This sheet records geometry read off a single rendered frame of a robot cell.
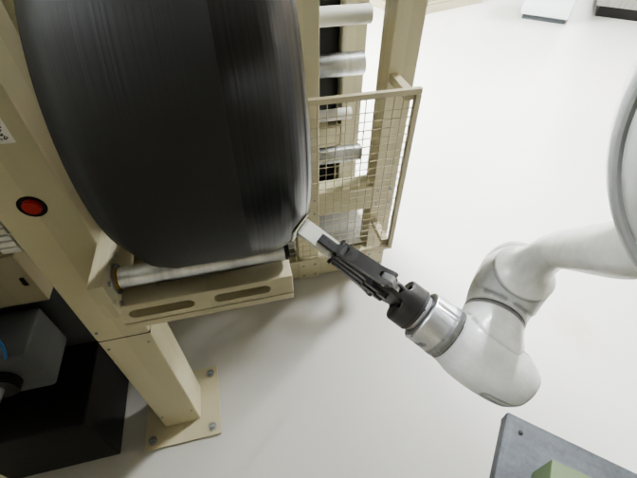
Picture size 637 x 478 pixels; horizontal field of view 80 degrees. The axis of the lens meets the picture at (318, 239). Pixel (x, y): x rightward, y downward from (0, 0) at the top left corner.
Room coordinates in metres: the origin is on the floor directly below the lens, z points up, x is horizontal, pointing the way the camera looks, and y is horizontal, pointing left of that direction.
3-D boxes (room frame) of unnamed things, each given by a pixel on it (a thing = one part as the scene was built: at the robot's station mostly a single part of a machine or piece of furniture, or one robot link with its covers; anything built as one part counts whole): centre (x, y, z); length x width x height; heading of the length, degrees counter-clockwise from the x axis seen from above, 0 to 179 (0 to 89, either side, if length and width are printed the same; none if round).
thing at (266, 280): (0.51, 0.24, 0.83); 0.36 x 0.09 x 0.06; 103
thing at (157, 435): (0.57, 0.52, 0.01); 0.27 x 0.27 x 0.02; 13
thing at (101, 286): (0.61, 0.44, 0.90); 0.40 x 0.03 x 0.10; 13
